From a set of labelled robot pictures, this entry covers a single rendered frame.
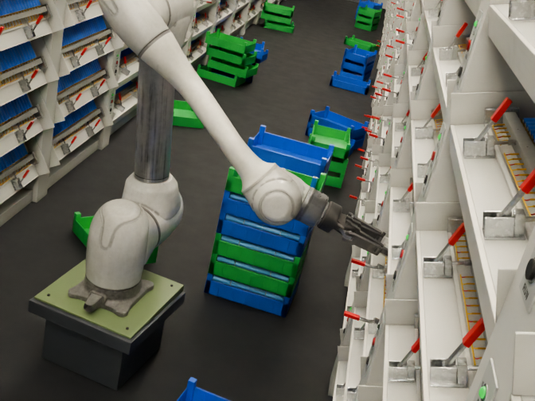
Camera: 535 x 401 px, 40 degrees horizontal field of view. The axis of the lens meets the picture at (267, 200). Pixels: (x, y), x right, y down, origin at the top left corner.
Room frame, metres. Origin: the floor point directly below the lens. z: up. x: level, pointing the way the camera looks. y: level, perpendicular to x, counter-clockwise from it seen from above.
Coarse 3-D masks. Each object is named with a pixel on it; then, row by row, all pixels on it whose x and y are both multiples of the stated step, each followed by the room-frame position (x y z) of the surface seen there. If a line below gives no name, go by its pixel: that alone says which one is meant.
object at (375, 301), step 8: (376, 256) 1.79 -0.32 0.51; (384, 256) 1.79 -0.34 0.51; (376, 264) 1.74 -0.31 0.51; (384, 264) 1.74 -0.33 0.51; (376, 280) 1.65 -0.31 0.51; (384, 280) 1.65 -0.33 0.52; (376, 288) 1.61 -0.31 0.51; (368, 296) 1.57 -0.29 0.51; (376, 296) 1.57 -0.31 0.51; (368, 304) 1.53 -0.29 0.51; (376, 304) 1.53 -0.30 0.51; (368, 312) 1.49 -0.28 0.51; (376, 312) 1.49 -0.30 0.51; (368, 328) 1.42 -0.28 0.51; (368, 336) 1.39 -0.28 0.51; (368, 344) 1.36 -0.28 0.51; (368, 352) 1.32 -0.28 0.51
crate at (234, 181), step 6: (228, 174) 2.25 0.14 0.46; (234, 174) 2.26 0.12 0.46; (294, 174) 2.42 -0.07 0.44; (300, 174) 2.42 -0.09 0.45; (324, 174) 2.39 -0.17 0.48; (228, 180) 2.25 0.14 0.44; (234, 180) 2.25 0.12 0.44; (240, 180) 2.25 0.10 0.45; (306, 180) 2.41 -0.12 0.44; (318, 180) 2.41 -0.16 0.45; (324, 180) 2.39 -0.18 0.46; (228, 186) 2.25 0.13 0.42; (234, 186) 2.25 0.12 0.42; (240, 186) 2.25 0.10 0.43; (318, 186) 2.39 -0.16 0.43; (234, 192) 2.25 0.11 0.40; (240, 192) 2.25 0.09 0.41
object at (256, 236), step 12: (228, 228) 2.25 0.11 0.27; (240, 228) 2.24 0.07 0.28; (252, 228) 2.24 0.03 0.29; (312, 228) 2.40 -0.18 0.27; (252, 240) 2.24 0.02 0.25; (264, 240) 2.23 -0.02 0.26; (276, 240) 2.22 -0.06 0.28; (288, 240) 2.22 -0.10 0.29; (300, 240) 2.21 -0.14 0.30; (288, 252) 2.22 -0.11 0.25; (300, 252) 2.21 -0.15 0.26
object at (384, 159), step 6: (384, 156) 2.53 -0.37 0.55; (390, 156) 2.53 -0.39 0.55; (384, 162) 2.53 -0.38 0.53; (390, 162) 2.53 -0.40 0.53; (384, 168) 2.51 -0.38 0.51; (390, 168) 2.37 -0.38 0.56; (378, 174) 2.45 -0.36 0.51; (384, 174) 2.38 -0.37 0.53; (378, 180) 2.39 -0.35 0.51; (384, 180) 2.36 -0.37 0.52; (378, 186) 2.33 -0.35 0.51; (384, 186) 2.33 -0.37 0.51; (378, 192) 2.28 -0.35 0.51; (384, 192) 2.27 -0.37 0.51; (378, 198) 2.22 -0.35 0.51; (378, 204) 2.12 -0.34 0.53; (378, 210) 2.10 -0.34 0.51
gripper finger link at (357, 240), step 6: (348, 234) 1.63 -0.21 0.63; (354, 234) 1.64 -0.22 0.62; (348, 240) 1.63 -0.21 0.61; (354, 240) 1.64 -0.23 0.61; (360, 240) 1.64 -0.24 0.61; (366, 240) 1.64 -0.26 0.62; (360, 246) 1.64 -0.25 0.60; (366, 246) 1.64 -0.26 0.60; (372, 246) 1.64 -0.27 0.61; (378, 246) 1.64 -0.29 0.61; (372, 252) 1.64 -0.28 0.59
